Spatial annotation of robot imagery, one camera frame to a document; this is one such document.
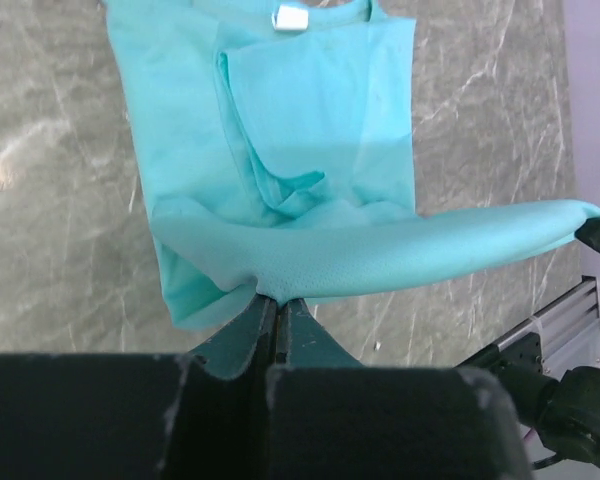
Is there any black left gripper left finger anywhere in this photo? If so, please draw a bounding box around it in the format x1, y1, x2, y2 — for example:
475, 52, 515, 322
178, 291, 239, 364
0, 296, 277, 479

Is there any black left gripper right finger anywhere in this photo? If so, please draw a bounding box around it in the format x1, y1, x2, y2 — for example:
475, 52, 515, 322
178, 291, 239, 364
264, 300, 532, 479

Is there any teal t-shirt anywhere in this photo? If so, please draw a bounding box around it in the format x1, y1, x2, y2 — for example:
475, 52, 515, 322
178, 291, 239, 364
105, 1, 600, 329

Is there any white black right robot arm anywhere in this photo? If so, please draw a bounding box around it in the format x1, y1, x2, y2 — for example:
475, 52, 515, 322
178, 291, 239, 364
464, 276, 600, 470

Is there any aluminium frame rail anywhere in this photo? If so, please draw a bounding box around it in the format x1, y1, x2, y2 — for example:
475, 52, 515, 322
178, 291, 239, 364
495, 276, 600, 379

